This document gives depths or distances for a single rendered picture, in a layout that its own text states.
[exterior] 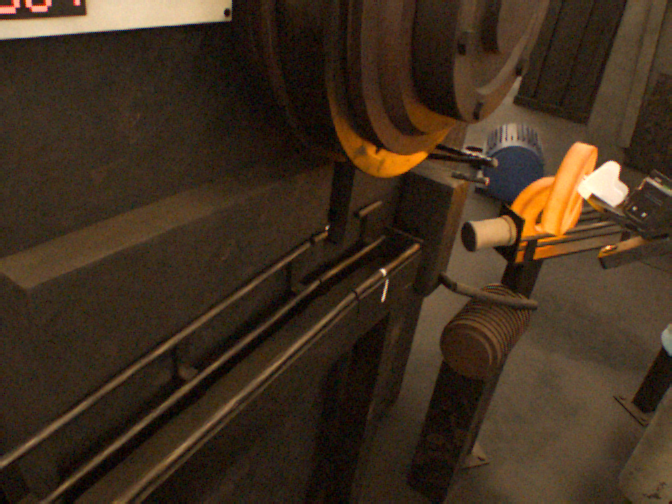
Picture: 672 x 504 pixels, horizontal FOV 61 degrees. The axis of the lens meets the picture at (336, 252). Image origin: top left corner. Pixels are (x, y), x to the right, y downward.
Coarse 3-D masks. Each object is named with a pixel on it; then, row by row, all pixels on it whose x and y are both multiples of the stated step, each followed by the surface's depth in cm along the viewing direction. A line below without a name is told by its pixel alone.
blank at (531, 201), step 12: (540, 180) 110; (552, 180) 110; (528, 192) 110; (540, 192) 108; (516, 204) 111; (528, 204) 109; (540, 204) 110; (528, 216) 111; (576, 216) 115; (528, 228) 112; (540, 228) 116; (540, 240) 115
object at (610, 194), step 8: (608, 168) 88; (592, 176) 90; (600, 176) 89; (608, 176) 88; (584, 184) 91; (592, 184) 90; (600, 184) 89; (608, 184) 89; (584, 192) 91; (600, 192) 90; (608, 192) 89; (616, 192) 88; (608, 200) 90; (616, 200) 89
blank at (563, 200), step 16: (576, 144) 91; (576, 160) 88; (592, 160) 93; (560, 176) 88; (576, 176) 87; (560, 192) 88; (576, 192) 97; (544, 208) 90; (560, 208) 89; (576, 208) 99; (544, 224) 93; (560, 224) 91
